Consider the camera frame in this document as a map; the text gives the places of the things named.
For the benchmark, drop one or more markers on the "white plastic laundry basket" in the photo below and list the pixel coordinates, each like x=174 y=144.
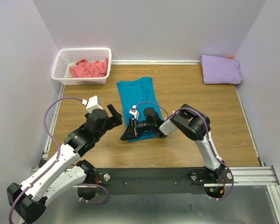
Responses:
x=68 y=58

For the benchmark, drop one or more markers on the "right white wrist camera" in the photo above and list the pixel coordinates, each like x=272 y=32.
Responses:
x=133 y=111

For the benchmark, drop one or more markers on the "blue t shirt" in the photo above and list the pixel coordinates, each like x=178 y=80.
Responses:
x=141 y=93

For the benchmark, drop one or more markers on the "folded purple t shirt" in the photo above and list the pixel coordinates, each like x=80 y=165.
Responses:
x=219 y=70

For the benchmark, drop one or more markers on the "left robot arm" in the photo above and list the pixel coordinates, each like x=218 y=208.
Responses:
x=31 y=204

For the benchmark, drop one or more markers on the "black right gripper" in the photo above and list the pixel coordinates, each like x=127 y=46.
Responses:
x=131 y=131

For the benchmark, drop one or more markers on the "aluminium front rail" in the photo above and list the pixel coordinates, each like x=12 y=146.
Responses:
x=254 y=177

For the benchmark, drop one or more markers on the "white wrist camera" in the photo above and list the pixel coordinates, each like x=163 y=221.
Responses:
x=92 y=104
x=133 y=111

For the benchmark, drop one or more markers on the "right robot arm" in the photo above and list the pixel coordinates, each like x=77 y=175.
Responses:
x=192 y=123

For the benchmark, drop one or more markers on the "red t shirt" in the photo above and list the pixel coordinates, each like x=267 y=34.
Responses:
x=86 y=69

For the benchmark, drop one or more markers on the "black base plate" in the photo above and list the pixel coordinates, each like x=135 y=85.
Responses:
x=148 y=181

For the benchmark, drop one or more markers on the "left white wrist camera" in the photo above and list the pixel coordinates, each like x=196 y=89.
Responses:
x=92 y=104

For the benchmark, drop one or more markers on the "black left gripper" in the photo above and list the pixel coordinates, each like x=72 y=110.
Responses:
x=115 y=120

